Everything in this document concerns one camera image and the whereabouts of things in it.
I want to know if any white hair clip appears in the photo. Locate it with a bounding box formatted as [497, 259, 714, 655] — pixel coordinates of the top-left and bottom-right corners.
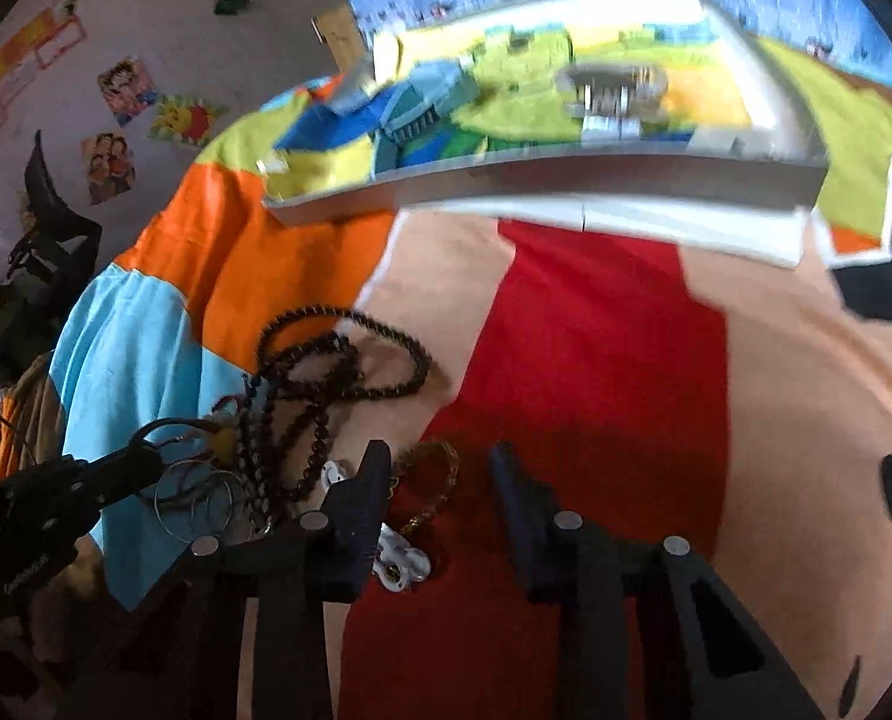
[320, 460, 431, 603]

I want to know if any wooden cabinet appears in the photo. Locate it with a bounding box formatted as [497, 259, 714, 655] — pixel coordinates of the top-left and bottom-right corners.
[311, 5, 366, 71]

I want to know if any white tray with cartoon lining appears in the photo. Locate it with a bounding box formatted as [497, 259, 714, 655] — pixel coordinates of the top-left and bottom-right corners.
[260, 0, 828, 224]

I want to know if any thin hair ties bundle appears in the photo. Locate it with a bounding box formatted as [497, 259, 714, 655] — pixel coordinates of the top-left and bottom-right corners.
[125, 418, 249, 545]

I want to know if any silver claw hair clip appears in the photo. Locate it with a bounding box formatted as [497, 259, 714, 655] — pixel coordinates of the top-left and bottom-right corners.
[556, 62, 669, 122]

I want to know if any yellow bear sticker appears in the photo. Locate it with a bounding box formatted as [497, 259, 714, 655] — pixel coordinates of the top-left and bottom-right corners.
[148, 94, 228, 146]

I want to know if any green wall ornament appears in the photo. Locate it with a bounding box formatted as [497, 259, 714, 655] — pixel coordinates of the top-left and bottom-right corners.
[213, 0, 251, 16]

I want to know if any dark wooden bead necklace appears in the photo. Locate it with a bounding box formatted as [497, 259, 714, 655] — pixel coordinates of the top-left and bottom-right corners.
[234, 304, 435, 533]

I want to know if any colourful patchwork bed cover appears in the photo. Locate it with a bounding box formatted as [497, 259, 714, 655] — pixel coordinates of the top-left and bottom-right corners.
[0, 43, 892, 718]

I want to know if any anime poster on wall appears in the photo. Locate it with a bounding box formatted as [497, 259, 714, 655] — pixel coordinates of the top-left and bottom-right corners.
[98, 57, 158, 127]

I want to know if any family cartoon sticker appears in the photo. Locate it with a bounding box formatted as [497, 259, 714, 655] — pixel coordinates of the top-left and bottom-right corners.
[82, 132, 137, 205]

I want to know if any gold chain bracelet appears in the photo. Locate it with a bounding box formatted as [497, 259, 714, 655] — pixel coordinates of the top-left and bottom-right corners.
[383, 437, 462, 542]

